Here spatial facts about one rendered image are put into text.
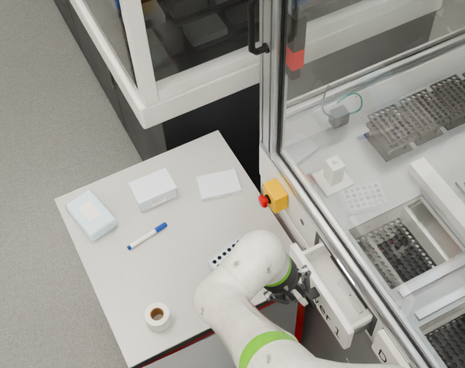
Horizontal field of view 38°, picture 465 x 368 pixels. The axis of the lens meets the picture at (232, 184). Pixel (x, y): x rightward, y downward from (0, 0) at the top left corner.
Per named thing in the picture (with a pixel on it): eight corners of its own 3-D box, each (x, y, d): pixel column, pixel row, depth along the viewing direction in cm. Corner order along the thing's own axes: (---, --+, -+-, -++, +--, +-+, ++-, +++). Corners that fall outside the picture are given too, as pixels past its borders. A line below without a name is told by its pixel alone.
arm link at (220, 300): (313, 355, 118) (271, 316, 114) (268, 404, 117) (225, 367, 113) (247, 287, 152) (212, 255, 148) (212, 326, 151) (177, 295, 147)
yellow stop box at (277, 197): (272, 215, 199) (273, 201, 193) (260, 197, 203) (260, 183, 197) (287, 208, 200) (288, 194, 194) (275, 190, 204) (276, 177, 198)
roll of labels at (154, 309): (144, 311, 191) (142, 305, 188) (168, 305, 192) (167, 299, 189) (148, 334, 188) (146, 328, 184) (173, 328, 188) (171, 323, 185)
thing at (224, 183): (201, 201, 212) (201, 198, 210) (196, 179, 217) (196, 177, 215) (241, 193, 213) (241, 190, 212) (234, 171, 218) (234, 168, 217)
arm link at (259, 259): (288, 242, 138) (252, 211, 144) (247, 288, 137) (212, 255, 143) (305, 263, 150) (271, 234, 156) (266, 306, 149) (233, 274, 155)
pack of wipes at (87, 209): (119, 225, 208) (117, 217, 204) (93, 243, 205) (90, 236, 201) (92, 195, 215) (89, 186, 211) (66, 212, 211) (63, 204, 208)
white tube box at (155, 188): (141, 212, 210) (139, 204, 206) (130, 192, 215) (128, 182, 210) (178, 196, 213) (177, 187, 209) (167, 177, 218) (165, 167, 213)
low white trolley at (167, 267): (162, 442, 245) (128, 368, 182) (100, 301, 277) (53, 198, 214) (301, 367, 258) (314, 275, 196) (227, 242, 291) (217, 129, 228)
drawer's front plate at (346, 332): (344, 350, 177) (348, 334, 168) (287, 263, 192) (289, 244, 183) (350, 347, 177) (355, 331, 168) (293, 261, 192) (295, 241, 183)
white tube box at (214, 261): (228, 286, 195) (227, 280, 192) (208, 267, 199) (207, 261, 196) (258, 260, 200) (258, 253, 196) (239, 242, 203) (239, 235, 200)
